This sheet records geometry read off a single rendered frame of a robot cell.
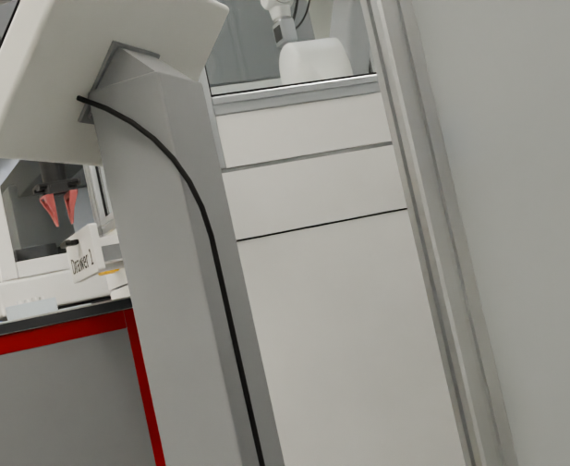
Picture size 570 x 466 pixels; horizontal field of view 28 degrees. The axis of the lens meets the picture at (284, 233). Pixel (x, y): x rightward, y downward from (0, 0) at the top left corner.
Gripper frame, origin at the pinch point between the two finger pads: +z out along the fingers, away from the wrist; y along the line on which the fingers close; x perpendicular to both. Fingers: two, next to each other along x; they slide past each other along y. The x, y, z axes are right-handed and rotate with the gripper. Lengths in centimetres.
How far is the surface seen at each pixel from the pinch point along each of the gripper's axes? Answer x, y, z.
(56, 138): -101, -22, 0
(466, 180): -164, 3, 22
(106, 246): -10.2, 5.9, 8.5
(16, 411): 14.5, -17.4, 40.6
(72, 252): 11.0, 3.0, 6.6
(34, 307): 22.3, -6.5, 17.0
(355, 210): -53, 47, 15
